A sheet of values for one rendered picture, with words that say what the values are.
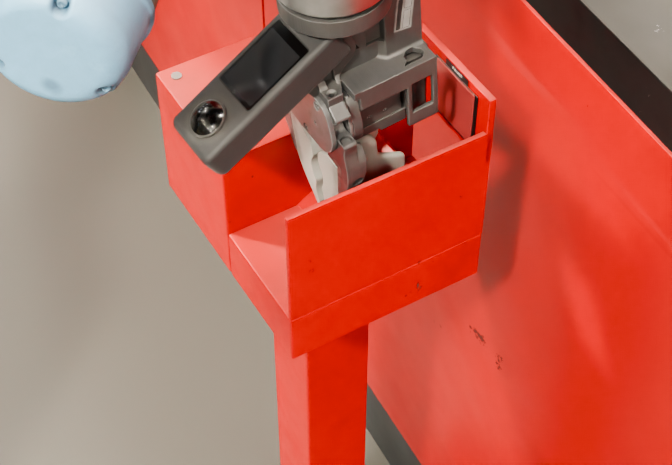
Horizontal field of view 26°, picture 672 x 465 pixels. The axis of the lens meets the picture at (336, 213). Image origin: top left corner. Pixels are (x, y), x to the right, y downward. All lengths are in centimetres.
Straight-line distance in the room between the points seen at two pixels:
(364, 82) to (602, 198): 23
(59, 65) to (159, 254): 128
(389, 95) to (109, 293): 107
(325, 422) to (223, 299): 67
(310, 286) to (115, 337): 93
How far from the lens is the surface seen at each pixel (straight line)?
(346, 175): 94
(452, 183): 100
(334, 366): 122
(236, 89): 90
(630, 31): 98
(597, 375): 118
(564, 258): 114
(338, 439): 131
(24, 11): 70
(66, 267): 199
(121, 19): 71
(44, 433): 183
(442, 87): 101
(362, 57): 92
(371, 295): 104
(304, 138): 99
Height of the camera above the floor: 150
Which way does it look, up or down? 48 degrees down
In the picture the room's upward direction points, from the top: straight up
